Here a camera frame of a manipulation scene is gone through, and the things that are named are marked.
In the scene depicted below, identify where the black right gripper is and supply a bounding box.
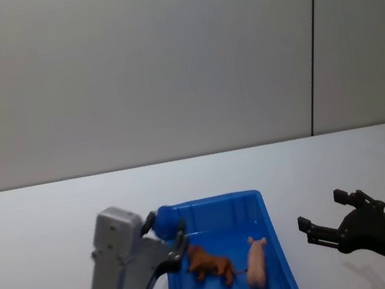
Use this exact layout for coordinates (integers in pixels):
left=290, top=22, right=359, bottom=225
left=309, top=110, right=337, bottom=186
left=292, top=180, right=385, bottom=285

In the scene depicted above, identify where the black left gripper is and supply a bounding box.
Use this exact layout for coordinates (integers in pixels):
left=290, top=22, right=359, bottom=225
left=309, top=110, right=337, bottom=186
left=125, top=206, right=198, bottom=289

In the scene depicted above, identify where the blue toy ball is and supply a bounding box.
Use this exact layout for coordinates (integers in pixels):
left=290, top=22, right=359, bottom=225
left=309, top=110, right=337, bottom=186
left=149, top=202, right=188, bottom=243

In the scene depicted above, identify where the brown toy lion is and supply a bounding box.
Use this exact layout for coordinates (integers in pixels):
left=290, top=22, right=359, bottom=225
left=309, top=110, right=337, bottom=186
left=183, top=236, right=251, bottom=289

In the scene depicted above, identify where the blue plastic bin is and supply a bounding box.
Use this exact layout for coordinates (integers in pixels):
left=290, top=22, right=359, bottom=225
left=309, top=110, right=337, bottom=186
left=152, top=184, right=300, bottom=289

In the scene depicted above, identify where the pink toy pig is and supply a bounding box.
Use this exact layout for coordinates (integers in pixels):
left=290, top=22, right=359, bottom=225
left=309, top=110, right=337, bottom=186
left=239, top=233, right=276, bottom=289

